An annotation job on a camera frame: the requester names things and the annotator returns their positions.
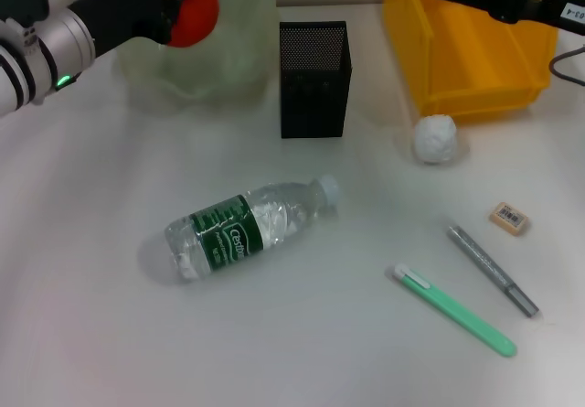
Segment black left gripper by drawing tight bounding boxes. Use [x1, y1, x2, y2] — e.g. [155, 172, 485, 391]
[70, 0, 191, 59]

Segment red-orange fruit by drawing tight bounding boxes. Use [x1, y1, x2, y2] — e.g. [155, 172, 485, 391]
[157, 0, 220, 49]

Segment white paper ball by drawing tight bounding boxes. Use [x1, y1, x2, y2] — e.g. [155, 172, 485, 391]
[412, 113, 458, 165]

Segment clear green-label water bottle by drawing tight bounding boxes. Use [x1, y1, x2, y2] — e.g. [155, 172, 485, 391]
[164, 173, 344, 284]

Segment beige eraser with barcode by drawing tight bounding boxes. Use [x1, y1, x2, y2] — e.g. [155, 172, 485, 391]
[487, 201, 529, 237]

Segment grey silver pen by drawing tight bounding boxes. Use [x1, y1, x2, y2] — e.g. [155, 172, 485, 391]
[447, 224, 540, 319]

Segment mint green pen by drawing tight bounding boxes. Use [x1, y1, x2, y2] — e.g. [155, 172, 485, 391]
[392, 263, 517, 359]

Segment translucent green fruit bowl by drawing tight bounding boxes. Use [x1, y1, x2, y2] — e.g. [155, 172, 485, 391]
[116, 0, 280, 115]

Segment black mesh pen holder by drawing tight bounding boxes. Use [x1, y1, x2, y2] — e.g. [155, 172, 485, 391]
[278, 20, 354, 140]

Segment yellow plastic bin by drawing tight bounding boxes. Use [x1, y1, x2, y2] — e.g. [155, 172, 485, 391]
[382, 0, 559, 124]

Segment grey right gripper cable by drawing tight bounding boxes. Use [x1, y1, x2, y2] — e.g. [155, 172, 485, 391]
[548, 45, 585, 88]

